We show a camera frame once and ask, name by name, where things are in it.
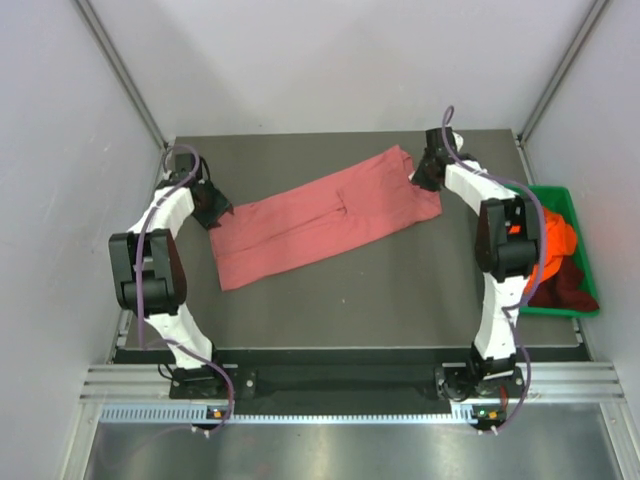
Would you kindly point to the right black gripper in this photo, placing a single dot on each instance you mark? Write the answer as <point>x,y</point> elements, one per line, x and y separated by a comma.
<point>419,179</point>

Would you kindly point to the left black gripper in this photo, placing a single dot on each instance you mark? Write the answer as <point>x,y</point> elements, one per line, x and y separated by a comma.
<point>221,206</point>

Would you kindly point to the pink t shirt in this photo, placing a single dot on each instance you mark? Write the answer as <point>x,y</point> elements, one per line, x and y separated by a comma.
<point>321,219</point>

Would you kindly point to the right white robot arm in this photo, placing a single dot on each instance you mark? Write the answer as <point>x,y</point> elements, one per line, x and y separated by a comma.
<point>507,248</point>

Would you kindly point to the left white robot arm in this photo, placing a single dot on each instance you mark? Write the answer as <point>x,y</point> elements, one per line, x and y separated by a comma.
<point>148,275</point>

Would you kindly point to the green plastic bin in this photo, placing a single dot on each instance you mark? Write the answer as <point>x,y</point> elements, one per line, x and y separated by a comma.
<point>559,200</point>

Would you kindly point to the orange t shirt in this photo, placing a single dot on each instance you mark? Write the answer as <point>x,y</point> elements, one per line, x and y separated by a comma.
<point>561,242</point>

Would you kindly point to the maroon t shirt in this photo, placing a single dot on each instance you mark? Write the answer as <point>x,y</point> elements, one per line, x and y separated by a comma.
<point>562,291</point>

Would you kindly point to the right aluminium frame post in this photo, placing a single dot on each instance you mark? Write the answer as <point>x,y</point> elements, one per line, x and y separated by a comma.
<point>578,40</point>

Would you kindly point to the aluminium frame post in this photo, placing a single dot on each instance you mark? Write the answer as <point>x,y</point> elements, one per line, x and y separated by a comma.
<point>90,17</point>
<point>578,40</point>

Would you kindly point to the left aluminium frame post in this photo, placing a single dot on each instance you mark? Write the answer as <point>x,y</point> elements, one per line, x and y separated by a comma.
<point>90,17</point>

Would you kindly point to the grey slotted cable duct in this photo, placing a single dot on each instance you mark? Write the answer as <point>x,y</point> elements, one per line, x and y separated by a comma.
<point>210,416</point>

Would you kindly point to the aluminium front rail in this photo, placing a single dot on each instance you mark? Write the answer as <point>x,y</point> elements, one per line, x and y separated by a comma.
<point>556,382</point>

